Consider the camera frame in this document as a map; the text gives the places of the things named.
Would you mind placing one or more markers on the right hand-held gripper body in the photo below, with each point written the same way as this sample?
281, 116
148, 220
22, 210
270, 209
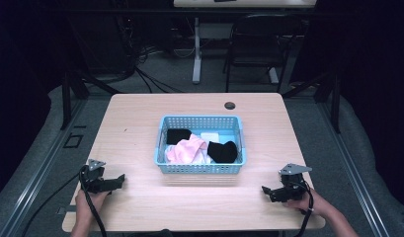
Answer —
293, 187

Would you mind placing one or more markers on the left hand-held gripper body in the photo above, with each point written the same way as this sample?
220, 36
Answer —
92, 179

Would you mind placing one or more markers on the person's left hand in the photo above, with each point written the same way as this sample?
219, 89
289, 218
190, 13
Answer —
91, 200

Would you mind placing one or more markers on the person's right hand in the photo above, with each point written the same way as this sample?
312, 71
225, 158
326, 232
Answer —
313, 204

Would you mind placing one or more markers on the black sock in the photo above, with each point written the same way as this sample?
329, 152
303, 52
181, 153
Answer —
176, 136
222, 152

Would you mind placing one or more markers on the pink and white cloth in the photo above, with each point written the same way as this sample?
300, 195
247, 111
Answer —
186, 151

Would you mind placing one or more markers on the blue plastic basket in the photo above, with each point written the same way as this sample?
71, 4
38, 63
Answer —
199, 169

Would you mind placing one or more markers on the white folded cloth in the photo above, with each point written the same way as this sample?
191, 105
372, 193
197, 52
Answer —
210, 137

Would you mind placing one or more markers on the black metal stand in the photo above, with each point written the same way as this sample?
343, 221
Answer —
335, 102
67, 98

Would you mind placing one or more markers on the black chair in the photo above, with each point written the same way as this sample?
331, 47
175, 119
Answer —
260, 42

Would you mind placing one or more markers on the white desk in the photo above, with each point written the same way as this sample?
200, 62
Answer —
197, 49

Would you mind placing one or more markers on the metal floor rail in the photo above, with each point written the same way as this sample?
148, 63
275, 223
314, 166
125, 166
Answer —
41, 174
354, 171

